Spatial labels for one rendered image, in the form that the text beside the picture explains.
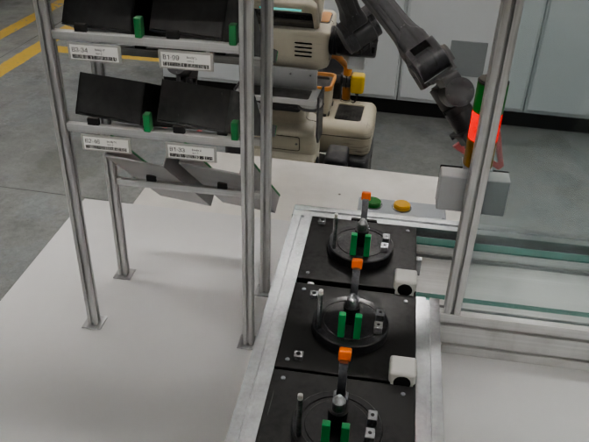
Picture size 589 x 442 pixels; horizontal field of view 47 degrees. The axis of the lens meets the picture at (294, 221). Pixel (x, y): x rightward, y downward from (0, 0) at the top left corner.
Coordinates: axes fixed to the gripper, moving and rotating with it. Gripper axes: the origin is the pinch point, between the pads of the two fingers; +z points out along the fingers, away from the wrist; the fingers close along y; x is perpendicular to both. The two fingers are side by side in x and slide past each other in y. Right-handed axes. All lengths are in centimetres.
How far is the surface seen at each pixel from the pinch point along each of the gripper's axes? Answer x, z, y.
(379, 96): -41, -8, 310
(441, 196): 16.0, -4.8, -21.4
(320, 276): 42.7, -1.4, -5.9
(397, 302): 32.8, 9.6, -13.5
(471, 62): -95, 5, 284
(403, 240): 23.6, 4.9, 6.0
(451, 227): 12.1, 10.4, 12.7
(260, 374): 60, 2, -28
